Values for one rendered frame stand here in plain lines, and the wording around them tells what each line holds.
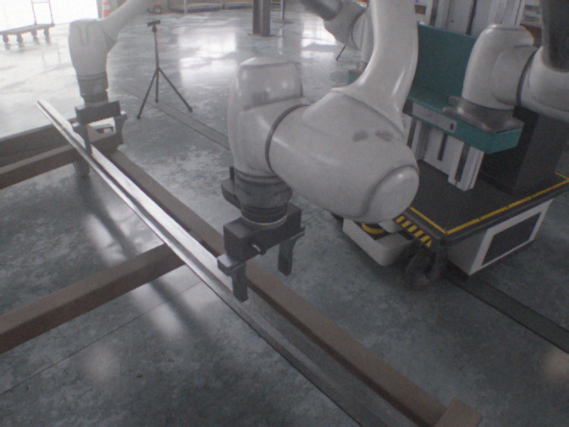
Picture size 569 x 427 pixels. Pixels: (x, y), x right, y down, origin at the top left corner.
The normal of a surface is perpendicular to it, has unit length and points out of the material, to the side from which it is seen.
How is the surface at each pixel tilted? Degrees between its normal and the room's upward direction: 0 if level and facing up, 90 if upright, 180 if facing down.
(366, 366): 0
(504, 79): 91
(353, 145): 34
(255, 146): 93
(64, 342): 0
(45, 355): 0
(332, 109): 44
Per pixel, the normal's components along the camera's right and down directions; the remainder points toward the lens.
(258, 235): 0.68, 0.43
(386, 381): 0.04, -0.83
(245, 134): -0.73, 0.33
